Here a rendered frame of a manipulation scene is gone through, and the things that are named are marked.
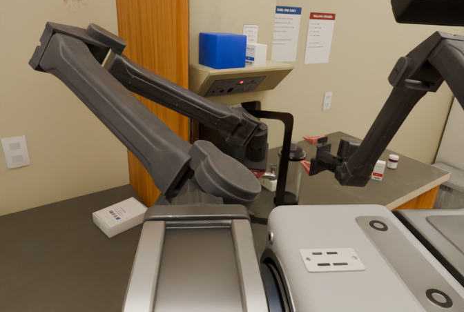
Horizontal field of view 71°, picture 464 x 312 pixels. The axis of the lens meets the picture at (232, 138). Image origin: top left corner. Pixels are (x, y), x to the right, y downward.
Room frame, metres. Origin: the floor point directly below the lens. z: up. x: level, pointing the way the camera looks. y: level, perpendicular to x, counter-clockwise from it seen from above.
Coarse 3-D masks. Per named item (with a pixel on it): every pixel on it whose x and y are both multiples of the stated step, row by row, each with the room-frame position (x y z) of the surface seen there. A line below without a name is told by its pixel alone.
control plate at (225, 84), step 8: (216, 80) 0.91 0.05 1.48; (224, 80) 0.92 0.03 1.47; (232, 80) 0.94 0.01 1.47; (240, 80) 0.96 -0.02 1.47; (248, 80) 0.98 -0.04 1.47; (256, 80) 1.01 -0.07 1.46; (216, 88) 0.94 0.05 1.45; (224, 88) 0.96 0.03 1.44; (240, 88) 1.01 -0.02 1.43; (248, 88) 1.03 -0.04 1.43; (208, 96) 0.96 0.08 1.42
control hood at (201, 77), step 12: (192, 72) 0.94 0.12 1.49; (204, 72) 0.88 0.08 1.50; (216, 72) 0.88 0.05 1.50; (228, 72) 0.90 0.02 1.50; (240, 72) 0.93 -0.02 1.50; (252, 72) 0.96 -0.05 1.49; (264, 72) 0.99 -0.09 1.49; (276, 72) 1.03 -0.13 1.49; (288, 72) 1.06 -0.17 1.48; (192, 84) 0.94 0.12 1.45; (204, 84) 0.90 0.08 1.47; (264, 84) 1.06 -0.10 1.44; (276, 84) 1.10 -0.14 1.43; (216, 96) 0.99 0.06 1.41
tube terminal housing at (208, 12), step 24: (192, 0) 0.96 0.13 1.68; (216, 0) 1.01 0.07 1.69; (240, 0) 1.06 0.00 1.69; (264, 0) 1.12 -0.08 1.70; (192, 24) 0.96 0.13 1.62; (216, 24) 1.01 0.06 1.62; (240, 24) 1.06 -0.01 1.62; (264, 24) 1.12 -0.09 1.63; (192, 48) 0.96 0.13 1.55; (240, 96) 1.07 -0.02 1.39; (264, 96) 1.14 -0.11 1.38
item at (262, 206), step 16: (256, 112) 0.93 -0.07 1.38; (272, 112) 0.92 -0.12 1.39; (208, 128) 0.95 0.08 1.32; (272, 128) 0.92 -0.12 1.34; (288, 128) 0.91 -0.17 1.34; (224, 144) 0.94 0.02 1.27; (272, 144) 0.92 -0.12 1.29; (288, 144) 0.91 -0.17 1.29; (240, 160) 0.93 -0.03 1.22; (272, 160) 0.92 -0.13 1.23; (288, 160) 0.91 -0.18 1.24; (272, 192) 0.92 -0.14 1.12; (256, 208) 0.92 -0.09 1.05; (272, 208) 0.92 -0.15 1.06
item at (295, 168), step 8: (304, 152) 1.15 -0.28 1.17; (288, 168) 1.10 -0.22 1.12; (296, 168) 1.10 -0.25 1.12; (288, 176) 1.10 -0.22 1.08; (296, 176) 1.10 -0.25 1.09; (288, 184) 1.10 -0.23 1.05; (296, 184) 1.11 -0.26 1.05; (288, 192) 1.10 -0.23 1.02; (296, 192) 1.11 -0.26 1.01; (288, 200) 1.10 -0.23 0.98; (296, 200) 1.12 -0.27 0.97
